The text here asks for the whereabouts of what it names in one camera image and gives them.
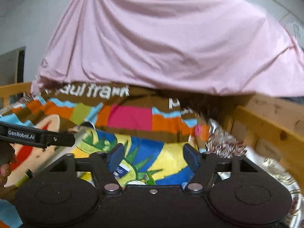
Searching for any colourful monkey print blanket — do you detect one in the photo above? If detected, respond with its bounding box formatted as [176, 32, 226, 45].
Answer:
[0, 81, 215, 228]

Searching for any green white sausage stick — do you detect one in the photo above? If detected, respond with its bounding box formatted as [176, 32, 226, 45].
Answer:
[144, 172, 156, 185]

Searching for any grey door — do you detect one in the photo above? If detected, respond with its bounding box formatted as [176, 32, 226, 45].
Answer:
[0, 47, 26, 86]

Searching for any pink bed sheet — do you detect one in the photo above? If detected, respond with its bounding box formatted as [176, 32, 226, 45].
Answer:
[31, 0, 303, 97]

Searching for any person's left hand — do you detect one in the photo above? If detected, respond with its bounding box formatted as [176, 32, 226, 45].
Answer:
[0, 154, 17, 187]

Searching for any colourful dinosaur tin tray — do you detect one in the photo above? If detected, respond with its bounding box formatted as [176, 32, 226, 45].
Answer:
[42, 127, 203, 188]

